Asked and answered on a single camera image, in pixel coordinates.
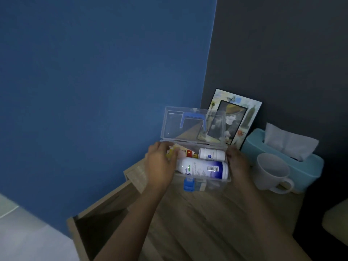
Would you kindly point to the white mug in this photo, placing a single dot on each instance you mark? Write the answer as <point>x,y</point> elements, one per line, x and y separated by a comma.
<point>270,171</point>

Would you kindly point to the large white bottle blue label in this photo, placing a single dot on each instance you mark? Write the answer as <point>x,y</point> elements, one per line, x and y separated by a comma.
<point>202,168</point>

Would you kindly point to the person's right fingers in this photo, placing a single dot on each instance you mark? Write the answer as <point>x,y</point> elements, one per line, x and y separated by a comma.
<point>231,156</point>

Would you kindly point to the person's left hand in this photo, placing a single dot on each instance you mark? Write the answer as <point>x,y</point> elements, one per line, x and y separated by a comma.
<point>159,167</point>

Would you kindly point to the white tissue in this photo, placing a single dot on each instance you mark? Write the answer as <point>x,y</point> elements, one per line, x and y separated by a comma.
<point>288,142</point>

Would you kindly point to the person's left fingers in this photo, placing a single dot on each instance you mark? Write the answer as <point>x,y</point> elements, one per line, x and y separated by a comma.
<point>167,149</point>

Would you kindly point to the person's right forearm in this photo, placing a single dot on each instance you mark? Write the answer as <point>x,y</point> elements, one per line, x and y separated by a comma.
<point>269,225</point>

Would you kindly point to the small white pill bottle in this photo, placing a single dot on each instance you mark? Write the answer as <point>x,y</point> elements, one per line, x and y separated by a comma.
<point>212,154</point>

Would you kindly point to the open wooden drawer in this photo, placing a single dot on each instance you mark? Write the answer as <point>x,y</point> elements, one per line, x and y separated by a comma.
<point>100,217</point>

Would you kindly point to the person's left forearm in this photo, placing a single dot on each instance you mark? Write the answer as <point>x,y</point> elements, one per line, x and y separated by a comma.
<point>130,225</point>

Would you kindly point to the decorated picture frame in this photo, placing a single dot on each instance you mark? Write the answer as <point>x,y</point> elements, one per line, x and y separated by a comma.
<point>244,111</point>

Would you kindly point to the teal tissue box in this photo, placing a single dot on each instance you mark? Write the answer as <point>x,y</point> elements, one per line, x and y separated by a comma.
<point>310,168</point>

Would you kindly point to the person's right hand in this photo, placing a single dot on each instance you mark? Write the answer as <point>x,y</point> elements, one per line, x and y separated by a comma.
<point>239,168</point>

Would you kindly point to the yellow red sachet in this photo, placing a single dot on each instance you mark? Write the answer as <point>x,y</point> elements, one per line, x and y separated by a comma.
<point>185,151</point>

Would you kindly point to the cream cushion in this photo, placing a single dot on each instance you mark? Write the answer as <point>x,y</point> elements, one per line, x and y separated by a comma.
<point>337,222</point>

